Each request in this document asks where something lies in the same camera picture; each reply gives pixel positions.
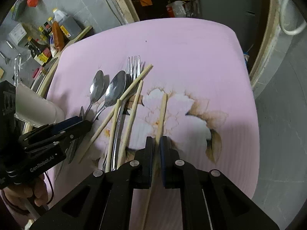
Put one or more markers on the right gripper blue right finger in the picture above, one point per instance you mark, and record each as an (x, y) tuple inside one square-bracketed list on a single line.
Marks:
[(170, 172)]

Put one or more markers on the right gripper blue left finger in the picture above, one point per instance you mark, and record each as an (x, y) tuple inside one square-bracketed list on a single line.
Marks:
[(142, 165)]

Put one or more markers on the steel fork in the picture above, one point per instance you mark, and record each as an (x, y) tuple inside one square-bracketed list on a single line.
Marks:
[(134, 70)]

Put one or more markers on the person's left hand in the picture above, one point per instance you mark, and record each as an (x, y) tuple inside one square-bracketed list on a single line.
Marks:
[(15, 194)]

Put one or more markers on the pink floral table cloth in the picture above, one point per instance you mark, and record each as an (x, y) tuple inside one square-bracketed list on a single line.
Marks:
[(197, 93)]

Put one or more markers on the dark soy sauce bottle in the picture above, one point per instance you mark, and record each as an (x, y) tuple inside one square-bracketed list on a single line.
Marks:
[(42, 52)]

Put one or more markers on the orange sauce pouch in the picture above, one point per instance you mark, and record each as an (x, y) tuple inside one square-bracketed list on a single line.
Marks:
[(58, 36)]

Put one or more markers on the large dark vinegar jug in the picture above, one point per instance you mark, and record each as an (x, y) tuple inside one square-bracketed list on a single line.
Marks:
[(67, 24)]

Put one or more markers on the grey cabinet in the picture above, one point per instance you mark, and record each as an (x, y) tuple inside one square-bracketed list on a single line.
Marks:
[(242, 16)]

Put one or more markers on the white wall box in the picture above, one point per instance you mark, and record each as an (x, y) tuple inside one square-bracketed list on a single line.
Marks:
[(19, 35)]

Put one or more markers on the grey wall spice rack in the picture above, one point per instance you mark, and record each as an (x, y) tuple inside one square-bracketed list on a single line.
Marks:
[(18, 9)]

